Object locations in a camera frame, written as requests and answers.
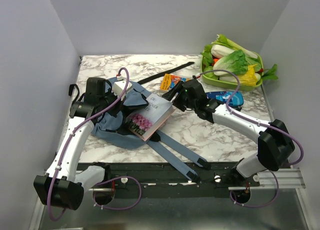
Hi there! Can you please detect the blue pencil case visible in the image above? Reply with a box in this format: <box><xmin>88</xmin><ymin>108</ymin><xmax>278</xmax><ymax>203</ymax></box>
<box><xmin>206</xmin><ymin>91</ymin><xmax>244</xmax><ymax>108</ymax></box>

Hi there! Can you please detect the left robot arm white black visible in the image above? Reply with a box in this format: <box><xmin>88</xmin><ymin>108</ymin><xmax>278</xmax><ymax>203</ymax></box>
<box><xmin>33</xmin><ymin>75</ymin><xmax>131</xmax><ymax>210</ymax></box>

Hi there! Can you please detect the yellow leafy vegetable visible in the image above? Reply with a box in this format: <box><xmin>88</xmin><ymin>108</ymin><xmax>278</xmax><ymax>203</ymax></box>
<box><xmin>219</xmin><ymin>64</ymin><xmax>262</xmax><ymax>87</ymax></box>

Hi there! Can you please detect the dark green spinach leaf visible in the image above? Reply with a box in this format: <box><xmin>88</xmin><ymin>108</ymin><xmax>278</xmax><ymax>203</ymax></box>
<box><xmin>261</xmin><ymin>64</ymin><xmax>279</xmax><ymax>81</ymax></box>

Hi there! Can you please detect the white napa cabbage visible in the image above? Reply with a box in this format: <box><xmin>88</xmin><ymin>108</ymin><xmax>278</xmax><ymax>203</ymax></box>
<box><xmin>211</xmin><ymin>44</ymin><xmax>235</xmax><ymax>59</ymax></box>

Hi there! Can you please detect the orange comic book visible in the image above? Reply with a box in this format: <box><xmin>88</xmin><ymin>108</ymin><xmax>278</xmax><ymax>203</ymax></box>
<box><xmin>159</xmin><ymin>73</ymin><xmax>190</xmax><ymax>93</ymax></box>

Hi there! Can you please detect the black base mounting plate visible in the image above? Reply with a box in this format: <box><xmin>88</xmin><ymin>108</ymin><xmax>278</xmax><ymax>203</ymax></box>
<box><xmin>76</xmin><ymin>159</ymin><xmax>293</xmax><ymax>200</ymax></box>

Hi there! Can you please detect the aluminium rail frame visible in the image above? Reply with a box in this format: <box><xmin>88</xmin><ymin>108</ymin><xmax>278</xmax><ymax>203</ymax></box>
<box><xmin>30</xmin><ymin>162</ymin><xmax>311</xmax><ymax>230</ymax></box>

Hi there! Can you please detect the green vegetable tray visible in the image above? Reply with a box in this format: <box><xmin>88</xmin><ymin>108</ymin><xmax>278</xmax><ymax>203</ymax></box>
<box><xmin>200</xmin><ymin>52</ymin><xmax>264</xmax><ymax>92</ymax></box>

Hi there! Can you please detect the green leafy lettuce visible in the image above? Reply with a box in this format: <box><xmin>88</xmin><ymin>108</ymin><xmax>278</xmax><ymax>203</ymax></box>
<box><xmin>213</xmin><ymin>50</ymin><xmax>262</xmax><ymax>76</ymax></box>

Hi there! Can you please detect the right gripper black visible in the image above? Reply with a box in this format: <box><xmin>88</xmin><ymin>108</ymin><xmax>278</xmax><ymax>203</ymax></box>
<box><xmin>161</xmin><ymin>80</ymin><xmax>197</xmax><ymax>113</ymax></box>

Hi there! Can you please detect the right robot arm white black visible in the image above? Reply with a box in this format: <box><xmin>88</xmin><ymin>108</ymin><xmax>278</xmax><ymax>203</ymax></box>
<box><xmin>162</xmin><ymin>79</ymin><xmax>295</xmax><ymax>186</ymax></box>

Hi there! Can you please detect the bok choy stalk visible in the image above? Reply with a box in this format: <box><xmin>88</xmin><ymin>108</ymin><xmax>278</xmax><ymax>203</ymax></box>
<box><xmin>211</xmin><ymin>34</ymin><xmax>258</xmax><ymax>59</ymax></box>

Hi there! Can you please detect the blue student backpack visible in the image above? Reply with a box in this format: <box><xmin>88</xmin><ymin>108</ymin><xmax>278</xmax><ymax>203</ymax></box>
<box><xmin>67</xmin><ymin>61</ymin><xmax>212</xmax><ymax>184</ymax></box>

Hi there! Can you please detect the designer fate flower book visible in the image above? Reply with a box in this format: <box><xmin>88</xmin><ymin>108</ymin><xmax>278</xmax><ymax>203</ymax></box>
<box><xmin>125</xmin><ymin>93</ymin><xmax>175</xmax><ymax>141</ymax></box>

